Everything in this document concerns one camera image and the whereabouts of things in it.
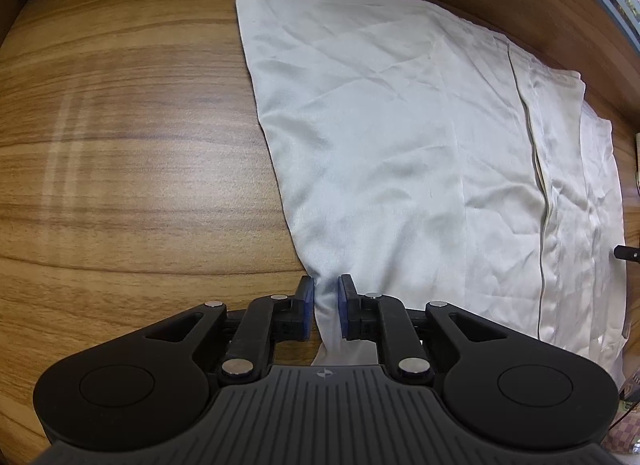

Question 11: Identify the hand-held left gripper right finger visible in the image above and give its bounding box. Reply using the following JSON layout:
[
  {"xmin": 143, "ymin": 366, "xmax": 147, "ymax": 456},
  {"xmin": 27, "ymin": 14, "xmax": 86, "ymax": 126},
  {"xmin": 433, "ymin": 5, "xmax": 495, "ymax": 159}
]
[{"xmin": 338, "ymin": 273, "xmax": 507, "ymax": 384}]

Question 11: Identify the checkered fabric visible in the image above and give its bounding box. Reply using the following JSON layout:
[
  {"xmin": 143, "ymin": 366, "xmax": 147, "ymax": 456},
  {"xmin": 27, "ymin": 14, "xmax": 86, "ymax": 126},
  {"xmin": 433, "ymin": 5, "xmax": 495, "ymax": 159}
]
[{"xmin": 602, "ymin": 395, "xmax": 640, "ymax": 454}]

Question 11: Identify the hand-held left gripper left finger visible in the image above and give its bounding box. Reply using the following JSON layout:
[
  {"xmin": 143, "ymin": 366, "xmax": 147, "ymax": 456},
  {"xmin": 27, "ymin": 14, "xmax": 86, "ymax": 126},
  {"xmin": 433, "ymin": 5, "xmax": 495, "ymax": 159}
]
[{"xmin": 144, "ymin": 276, "xmax": 316, "ymax": 383}]

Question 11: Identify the white cloth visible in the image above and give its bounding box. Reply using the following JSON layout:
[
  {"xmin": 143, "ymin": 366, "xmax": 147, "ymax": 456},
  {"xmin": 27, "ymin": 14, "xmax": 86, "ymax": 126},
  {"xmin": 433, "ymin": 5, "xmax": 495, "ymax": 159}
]
[{"xmin": 232, "ymin": 0, "xmax": 629, "ymax": 391}]

